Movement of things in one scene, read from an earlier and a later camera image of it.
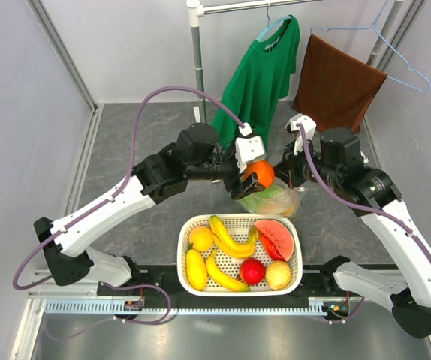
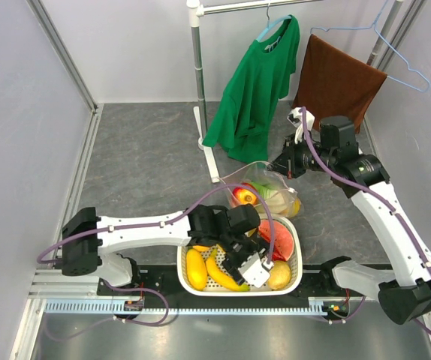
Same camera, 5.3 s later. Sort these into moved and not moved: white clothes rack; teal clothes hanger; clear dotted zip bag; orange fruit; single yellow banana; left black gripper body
Moved: orange fruit; left black gripper body
Not moved: white clothes rack; single yellow banana; teal clothes hanger; clear dotted zip bag
